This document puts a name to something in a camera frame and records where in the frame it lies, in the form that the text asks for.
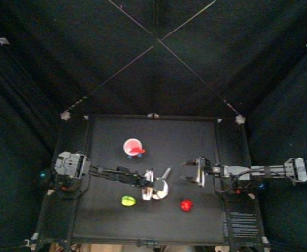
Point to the red toy fruit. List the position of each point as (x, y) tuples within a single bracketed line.
[(186, 205)]

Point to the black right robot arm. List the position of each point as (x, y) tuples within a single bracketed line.
[(248, 171)]

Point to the white text label sticker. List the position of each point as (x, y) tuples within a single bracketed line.
[(244, 225)]

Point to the yellow-green toy starfruit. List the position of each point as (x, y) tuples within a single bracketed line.
[(129, 200)]

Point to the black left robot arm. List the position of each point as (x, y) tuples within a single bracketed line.
[(115, 174)]

